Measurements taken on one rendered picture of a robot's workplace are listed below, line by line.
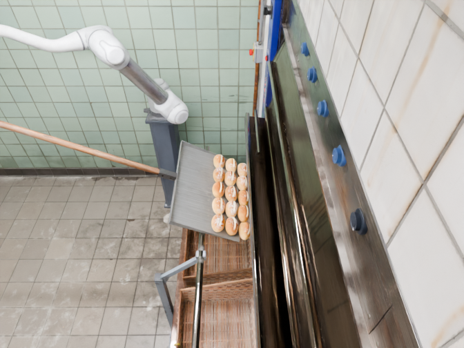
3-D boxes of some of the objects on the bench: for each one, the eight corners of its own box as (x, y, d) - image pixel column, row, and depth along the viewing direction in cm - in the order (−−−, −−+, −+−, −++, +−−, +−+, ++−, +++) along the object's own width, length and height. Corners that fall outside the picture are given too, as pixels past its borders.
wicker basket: (258, 214, 245) (261, 188, 225) (265, 291, 206) (269, 267, 186) (189, 215, 245) (186, 188, 224) (183, 291, 206) (178, 268, 186)
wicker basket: (264, 296, 204) (268, 273, 184) (276, 411, 165) (282, 398, 145) (181, 299, 203) (175, 277, 183) (173, 416, 164) (165, 403, 144)
